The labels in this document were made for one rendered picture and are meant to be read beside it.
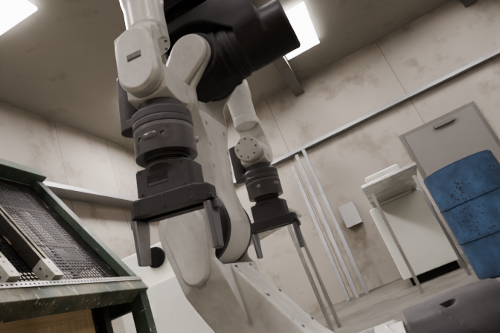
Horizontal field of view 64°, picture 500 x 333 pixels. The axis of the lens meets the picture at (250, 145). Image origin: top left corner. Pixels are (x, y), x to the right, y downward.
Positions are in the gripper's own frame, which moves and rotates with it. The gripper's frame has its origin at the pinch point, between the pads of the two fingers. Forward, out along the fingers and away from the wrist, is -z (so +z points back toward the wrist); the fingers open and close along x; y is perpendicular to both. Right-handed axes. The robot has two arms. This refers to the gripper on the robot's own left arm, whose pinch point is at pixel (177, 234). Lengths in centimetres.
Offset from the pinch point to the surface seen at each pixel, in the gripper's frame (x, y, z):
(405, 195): -74, -465, 69
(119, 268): 138, -186, 26
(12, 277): 123, -89, 19
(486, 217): -106, -289, 11
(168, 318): 172, -302, -11
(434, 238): -89, -466, 12
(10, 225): 150, -112, 50
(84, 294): 119, -128, 9
